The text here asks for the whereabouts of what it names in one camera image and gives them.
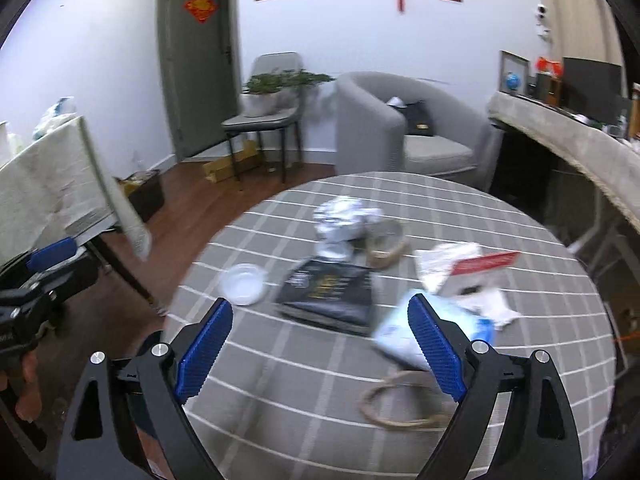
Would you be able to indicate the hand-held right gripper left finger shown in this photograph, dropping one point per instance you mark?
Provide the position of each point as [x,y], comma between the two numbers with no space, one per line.
[205,350]

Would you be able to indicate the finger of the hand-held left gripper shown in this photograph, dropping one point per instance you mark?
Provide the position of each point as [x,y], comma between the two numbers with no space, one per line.
[50,251]
[70,277]

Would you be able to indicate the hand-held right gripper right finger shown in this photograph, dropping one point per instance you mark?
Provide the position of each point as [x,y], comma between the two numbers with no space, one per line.
[434,345]

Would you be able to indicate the blue and white tissue packet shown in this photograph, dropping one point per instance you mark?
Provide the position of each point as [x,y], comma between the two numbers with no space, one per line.
[395,335]

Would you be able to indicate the white tissue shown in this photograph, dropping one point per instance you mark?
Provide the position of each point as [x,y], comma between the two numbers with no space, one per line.
[495,307]

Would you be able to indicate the white plastic lid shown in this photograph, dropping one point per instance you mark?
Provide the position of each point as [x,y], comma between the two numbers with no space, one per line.
[243,285]

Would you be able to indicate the red and white packet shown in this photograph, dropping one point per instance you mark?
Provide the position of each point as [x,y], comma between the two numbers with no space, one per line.
[487,261]

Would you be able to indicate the black snack packet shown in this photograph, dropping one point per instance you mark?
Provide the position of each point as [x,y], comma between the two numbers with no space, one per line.
[327,292]

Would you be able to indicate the silver foil bag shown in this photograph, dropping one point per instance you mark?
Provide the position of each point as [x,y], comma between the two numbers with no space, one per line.
[342,222]

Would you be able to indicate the person's left hand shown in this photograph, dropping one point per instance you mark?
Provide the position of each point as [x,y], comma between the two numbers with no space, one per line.
[26,390]

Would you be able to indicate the beige patterned table cover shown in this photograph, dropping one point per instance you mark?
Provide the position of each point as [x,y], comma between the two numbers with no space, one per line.
[50,185]

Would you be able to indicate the black storage bin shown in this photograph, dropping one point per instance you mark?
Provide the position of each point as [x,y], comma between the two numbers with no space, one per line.
[147,197]

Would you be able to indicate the grey checked tablecloth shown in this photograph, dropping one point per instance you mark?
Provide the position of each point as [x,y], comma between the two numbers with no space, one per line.
[310,390]

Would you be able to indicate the white and blue plastic bag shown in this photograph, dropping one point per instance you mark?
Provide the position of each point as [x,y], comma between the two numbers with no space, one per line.
[52,117]

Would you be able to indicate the flat cardboard box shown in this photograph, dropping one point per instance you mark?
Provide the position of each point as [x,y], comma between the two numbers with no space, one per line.
[225,167]

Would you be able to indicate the grey-green door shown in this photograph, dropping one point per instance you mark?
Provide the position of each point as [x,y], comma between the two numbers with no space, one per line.
[200,85]

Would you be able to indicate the grey armchair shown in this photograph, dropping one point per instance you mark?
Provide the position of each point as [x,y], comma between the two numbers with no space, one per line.
[370,130]

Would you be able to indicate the black bag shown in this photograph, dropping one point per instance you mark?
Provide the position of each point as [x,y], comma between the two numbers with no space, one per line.
[419,117]

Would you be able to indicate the desk with beige fringed cover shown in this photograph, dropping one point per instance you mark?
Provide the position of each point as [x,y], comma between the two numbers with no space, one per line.
[565,140]

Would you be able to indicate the white paper sheet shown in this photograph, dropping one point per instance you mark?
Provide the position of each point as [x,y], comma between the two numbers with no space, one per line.
[395,102]

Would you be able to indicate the small blue globe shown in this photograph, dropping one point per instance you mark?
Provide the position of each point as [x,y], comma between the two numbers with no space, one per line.
[513,81]

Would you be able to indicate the potted green plant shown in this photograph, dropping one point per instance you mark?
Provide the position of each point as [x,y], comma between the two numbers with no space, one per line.
[270,82]

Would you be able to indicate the brown desk organiser box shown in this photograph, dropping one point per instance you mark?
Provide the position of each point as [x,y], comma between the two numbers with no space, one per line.
[547,90]

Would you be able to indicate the red diamond door decoration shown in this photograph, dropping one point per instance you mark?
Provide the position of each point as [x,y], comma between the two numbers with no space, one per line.
[201,7]

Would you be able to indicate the grey dining chair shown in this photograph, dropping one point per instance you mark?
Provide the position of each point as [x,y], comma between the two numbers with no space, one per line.
[272,62]

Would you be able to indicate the small red flags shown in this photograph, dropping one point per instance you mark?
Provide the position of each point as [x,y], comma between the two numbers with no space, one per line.
[547,65]

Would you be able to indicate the black monitor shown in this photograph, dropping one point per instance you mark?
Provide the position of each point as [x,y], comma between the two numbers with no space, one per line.
[592,85]

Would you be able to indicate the grey picture frame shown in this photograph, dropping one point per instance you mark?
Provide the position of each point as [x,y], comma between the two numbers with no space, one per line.
[515,62]

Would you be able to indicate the white security camera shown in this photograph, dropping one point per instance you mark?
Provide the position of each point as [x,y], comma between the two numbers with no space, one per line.
[541,17]

